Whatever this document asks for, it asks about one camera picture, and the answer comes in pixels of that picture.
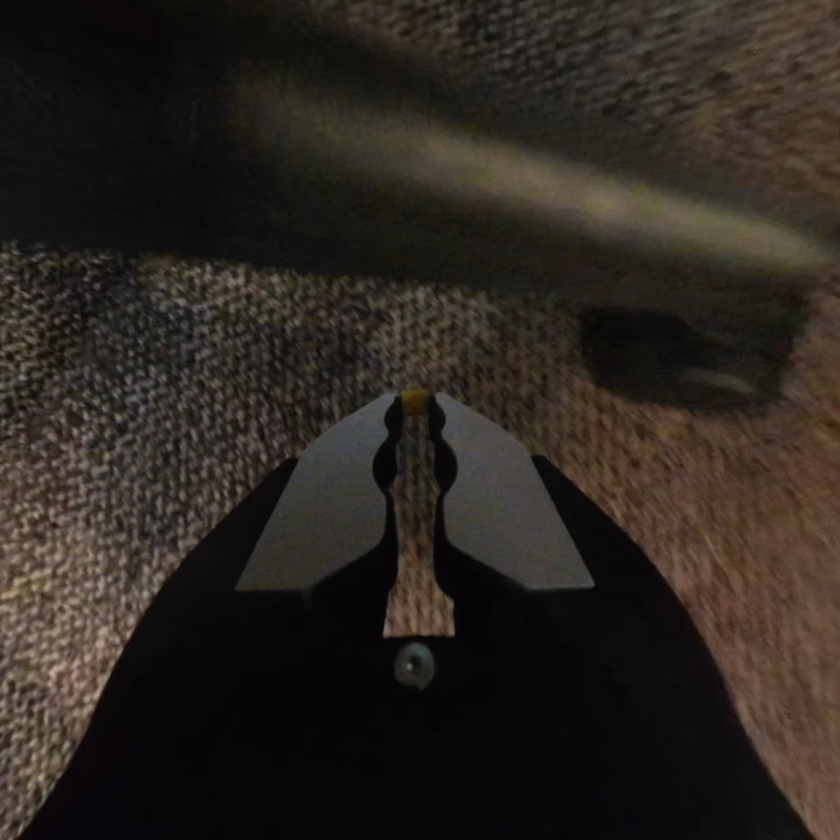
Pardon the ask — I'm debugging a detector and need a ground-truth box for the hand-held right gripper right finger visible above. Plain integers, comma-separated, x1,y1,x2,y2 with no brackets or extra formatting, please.
430,392,596,637

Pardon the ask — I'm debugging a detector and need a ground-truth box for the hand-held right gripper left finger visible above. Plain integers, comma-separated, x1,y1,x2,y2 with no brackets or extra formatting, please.
235,394,403,637

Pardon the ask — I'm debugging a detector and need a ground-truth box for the dark blurred object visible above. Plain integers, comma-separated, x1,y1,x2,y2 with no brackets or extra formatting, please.
579,303,802,413

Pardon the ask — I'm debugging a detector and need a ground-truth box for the pale blurred bar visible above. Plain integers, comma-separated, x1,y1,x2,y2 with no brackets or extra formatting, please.
243,92,837,270

